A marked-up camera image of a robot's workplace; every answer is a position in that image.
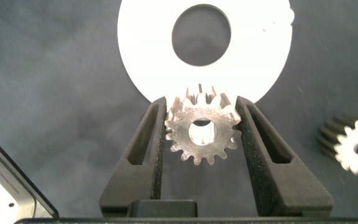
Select round white carrier plate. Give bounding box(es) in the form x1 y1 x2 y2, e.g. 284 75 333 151
117 0 295 106

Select small steel planetary gear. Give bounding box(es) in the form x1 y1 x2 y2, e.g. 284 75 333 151
163 83 243 166
316 114 358 176

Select boxy wrist camera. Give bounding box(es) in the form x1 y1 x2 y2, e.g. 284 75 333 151
0 125 60 224

